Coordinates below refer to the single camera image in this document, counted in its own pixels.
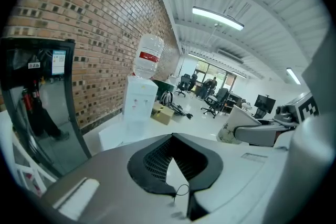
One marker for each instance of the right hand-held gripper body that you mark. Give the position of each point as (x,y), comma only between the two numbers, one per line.
(299,111)

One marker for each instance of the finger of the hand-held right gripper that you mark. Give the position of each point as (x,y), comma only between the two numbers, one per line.
(258,134)

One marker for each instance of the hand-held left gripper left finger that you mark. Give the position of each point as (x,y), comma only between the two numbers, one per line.
(105,181)

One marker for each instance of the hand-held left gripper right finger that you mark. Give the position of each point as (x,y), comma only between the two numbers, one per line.
(236,173)

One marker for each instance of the white printed paper cup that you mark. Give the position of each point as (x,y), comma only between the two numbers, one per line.
(231,123)

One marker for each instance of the black office chair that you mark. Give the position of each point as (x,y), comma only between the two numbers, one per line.
(260,113)
(216,102)
(183,84)

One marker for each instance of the black monitor on stand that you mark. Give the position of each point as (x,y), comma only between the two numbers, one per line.
(264,103)

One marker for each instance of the long ceiling lamp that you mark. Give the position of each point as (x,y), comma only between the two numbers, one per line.
(218,17)
(293,76)

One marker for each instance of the dark wooden shelf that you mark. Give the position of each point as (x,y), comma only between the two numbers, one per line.
(235,102)

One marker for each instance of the white low box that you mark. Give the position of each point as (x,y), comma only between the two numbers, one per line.
(122,135)

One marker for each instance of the black tripod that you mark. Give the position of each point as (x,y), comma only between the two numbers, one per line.
(181,110)

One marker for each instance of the ceiling air conditioner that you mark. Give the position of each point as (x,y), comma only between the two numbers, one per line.
(229,55)

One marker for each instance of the white water dispenser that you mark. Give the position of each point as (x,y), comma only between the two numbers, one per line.
(139,101)

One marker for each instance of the cardboard box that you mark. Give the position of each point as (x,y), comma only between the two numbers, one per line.
(162,112)

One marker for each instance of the grey backpack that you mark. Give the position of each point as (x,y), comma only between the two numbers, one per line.
(166,98)

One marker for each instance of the black glass-door fridge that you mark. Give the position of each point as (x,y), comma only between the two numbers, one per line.
(39,102)

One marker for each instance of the dark green table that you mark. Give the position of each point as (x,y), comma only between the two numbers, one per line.
(165,85)

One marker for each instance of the clear water bottle red label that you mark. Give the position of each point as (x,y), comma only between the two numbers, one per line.
(148,57)

